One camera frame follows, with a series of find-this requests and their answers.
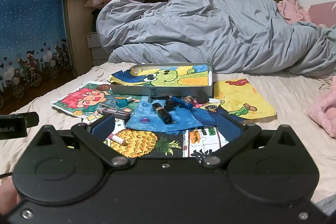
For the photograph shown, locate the silver metal tray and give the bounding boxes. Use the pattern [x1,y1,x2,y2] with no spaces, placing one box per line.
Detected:
[109,63,214,98]

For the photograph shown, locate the blue printed curtain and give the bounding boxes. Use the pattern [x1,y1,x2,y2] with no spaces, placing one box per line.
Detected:
[0,0,76,109]

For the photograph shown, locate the grey duvet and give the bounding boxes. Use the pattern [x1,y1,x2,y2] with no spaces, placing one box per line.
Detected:
[96,0,336,76]

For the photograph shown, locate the blue painted drawing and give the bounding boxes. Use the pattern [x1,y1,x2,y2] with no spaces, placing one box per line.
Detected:
[125,95,223,132]

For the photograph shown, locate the white nightstand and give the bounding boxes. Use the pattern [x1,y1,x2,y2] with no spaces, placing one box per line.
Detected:
[87,31,116,67]

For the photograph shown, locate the black lipstick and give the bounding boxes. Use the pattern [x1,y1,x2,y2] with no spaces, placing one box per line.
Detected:
[152,102,172,125]

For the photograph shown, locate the blue pen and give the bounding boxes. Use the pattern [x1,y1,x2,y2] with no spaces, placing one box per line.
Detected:
[169,95,193,110]

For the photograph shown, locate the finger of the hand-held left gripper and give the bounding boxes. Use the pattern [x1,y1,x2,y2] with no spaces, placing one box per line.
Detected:
[0,112,40,128]

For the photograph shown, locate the pink crumpled cloth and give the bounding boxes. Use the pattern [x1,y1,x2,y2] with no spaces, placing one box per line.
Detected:
[276,0,328,28]

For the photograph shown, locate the teal nail polish bottle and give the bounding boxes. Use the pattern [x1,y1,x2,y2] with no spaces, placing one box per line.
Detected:
[115,97,135,110]

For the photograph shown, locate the white and pink tube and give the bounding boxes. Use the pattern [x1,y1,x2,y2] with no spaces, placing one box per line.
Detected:
[110,134,127,146]

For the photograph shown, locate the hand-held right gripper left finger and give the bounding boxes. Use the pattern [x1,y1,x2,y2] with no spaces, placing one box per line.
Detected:
[34,114,135,168]

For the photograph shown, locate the pink fluffy blanket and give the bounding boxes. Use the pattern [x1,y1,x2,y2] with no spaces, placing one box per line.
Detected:
[307,90,336,139]

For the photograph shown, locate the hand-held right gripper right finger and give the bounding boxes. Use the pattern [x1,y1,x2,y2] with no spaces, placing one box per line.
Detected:
[198,113,300,169]

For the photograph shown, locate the pineapple drawing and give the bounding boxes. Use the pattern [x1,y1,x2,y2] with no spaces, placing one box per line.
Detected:
[83,114,231,164]

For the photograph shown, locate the light wooden panel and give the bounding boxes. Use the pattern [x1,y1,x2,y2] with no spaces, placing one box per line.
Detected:
[64,0,93,76]

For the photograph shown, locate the maroon cosmetic tube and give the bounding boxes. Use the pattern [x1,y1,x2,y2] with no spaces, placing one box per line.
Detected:
[98,106,131,120]

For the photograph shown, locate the red-haired boy drawing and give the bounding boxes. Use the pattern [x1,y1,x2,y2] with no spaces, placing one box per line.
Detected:
[52,81,143,121]

